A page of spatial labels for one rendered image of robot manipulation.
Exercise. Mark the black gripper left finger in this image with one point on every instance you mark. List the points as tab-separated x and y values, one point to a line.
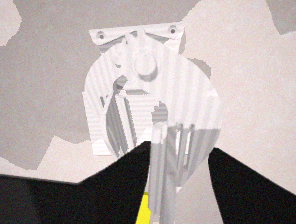
110	196

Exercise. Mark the yellow flat bar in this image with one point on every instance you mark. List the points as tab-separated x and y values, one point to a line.
144	212

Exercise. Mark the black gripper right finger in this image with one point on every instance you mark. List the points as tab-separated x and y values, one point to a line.
244	196

